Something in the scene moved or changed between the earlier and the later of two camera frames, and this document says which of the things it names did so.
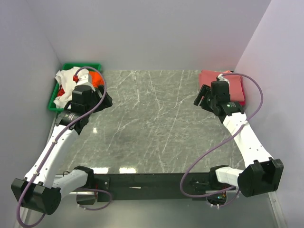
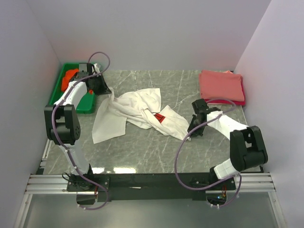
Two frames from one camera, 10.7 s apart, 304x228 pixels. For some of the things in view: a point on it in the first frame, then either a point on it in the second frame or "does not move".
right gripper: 204,90 → 191,125
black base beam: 143,187 does not move
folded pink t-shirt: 207,77 does not move
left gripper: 106,103 → 104,89
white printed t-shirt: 68,79 → 139,108
